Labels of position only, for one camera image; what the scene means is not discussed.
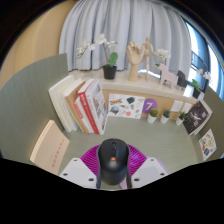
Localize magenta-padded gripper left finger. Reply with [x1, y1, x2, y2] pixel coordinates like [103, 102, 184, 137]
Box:
[58, 144, 103, 190]

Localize window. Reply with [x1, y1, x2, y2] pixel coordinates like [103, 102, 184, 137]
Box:
[181, 19, 224, 101]

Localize black book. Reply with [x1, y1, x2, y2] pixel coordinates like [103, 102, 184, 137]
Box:
[182, 100, 211, 136]

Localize beige book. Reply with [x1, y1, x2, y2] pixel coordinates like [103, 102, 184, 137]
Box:
[29, 119, 71, 176]

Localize colourful sticker card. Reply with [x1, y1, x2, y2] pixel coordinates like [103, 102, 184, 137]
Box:
[198, 128, 218, 162]

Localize white sticker sheet card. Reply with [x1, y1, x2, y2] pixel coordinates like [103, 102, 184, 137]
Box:
[107, 93, 146, 120]

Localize black horse figure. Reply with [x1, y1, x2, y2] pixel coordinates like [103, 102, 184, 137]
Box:
[175, 69, 188, 90]

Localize white books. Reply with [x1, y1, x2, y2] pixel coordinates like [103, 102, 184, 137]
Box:
[48, 74, 79, 133]

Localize tan book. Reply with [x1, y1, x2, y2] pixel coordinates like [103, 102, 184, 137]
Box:
[63, 79, 93, 134]

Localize wooden hand model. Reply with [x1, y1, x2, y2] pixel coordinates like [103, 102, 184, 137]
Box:
[126, 41, 145, 83]

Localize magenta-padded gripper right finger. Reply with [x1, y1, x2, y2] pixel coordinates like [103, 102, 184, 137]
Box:
[125, 144, 169, 190]

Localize wooden desk shelf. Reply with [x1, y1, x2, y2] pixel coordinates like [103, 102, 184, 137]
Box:
[68, 69, 201, 119]

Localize white wall socket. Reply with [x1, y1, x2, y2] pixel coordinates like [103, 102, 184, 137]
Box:
[170, 99, 184, 113]
[181, 102, 193, 115]

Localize white orchid flowers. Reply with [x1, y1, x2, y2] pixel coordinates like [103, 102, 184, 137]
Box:
[154, 48, 172, 68]

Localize grey-green desk partition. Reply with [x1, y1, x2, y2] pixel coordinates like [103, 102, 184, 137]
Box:
[0, 53, 71, 161]
[199, 84, 224, 158]

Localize white orchid in black pot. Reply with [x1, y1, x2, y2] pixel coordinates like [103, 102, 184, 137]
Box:
[75, 33, 119, 80]
[190, 68, 213, 100]

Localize grey curtain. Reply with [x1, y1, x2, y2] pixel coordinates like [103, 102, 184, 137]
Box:
[58, 0, 193, 83]

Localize round purple sign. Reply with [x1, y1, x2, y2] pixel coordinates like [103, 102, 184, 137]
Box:
[142, 97, 159, 115]

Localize black computer mouse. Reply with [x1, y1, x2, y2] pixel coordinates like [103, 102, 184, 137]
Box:
[96, 138, 131, 187]

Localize red-spined photo cover book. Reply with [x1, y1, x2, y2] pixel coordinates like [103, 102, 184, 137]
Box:
[77, 78, 109, 136]

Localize small red and white book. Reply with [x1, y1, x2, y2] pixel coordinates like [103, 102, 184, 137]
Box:
[73, 96, 95, 135]

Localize purple mouse pad with wrist rest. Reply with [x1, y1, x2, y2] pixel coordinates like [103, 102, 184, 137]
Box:
[119, 157, 169, 190]

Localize pink horse figure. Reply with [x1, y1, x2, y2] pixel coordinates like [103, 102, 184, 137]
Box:
[157, 63, 178, 89]

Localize small potted green plant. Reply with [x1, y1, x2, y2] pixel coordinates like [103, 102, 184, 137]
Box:
[146, 107, 159, 125]
[160, 109, 171, 125]
[175, 111, 187, 127]

